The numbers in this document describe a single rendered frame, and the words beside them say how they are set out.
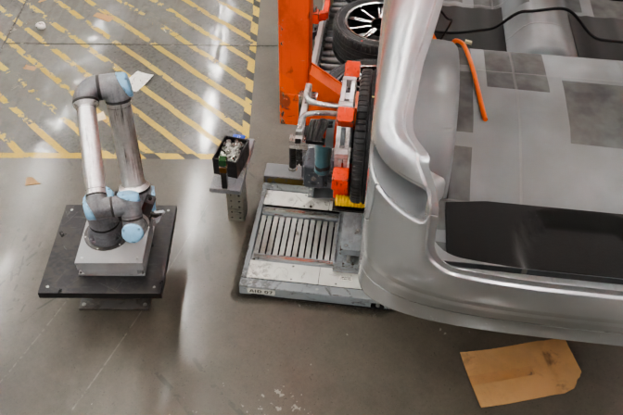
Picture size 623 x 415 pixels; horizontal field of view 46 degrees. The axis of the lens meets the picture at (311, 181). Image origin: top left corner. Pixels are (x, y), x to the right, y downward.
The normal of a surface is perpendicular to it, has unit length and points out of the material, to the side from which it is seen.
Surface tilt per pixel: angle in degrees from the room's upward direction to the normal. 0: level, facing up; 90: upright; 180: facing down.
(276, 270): 0
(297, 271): 0
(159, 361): 0
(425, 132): 53
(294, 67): 90
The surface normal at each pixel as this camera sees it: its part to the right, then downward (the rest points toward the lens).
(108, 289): 0.02, -0.72
